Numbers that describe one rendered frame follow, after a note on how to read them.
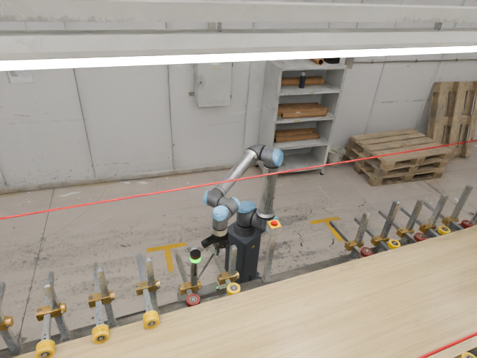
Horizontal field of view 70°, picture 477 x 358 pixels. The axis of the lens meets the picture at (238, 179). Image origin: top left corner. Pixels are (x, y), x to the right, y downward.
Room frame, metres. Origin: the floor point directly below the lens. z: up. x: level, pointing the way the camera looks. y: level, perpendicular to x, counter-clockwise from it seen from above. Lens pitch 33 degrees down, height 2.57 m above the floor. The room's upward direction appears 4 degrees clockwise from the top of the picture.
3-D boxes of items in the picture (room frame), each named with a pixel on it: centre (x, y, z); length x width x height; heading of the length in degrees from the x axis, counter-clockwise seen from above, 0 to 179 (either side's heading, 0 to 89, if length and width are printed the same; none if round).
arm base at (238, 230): (2.25, -0.08, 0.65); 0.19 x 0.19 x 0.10
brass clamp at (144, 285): (1.30, 0.48, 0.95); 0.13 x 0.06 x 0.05; 114
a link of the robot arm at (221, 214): (1.56, 0.09, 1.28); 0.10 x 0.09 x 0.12; 152
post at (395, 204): (2.01, -1.15, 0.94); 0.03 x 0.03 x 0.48; 24
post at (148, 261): (1.31, 0.46, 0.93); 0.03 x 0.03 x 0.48; 24
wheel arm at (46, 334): (1.12, 0.97, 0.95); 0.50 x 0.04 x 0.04; 24
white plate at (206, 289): (1.45, 0.21, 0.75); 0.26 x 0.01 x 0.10; 114
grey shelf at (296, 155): (4.31, -0.73, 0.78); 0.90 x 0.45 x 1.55; 109
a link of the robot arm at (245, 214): (2.24, -0.09, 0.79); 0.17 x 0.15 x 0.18; 62
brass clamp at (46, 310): (1.10, 0.94, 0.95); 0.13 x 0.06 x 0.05; 114
